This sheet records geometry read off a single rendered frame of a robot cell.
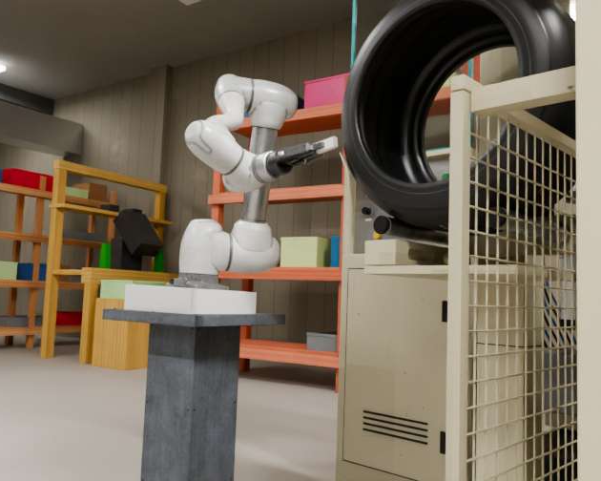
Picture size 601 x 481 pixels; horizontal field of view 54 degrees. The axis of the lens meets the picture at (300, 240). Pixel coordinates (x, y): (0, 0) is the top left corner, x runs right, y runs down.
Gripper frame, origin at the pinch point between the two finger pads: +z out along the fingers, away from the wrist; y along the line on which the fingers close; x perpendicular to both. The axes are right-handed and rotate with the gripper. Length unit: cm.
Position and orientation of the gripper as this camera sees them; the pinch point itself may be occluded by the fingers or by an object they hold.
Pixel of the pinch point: (326, 145)
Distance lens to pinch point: 168.0
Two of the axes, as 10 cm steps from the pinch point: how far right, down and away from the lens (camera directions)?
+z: 7.2, -1.7, -6.7
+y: 6.9, 0.9, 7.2
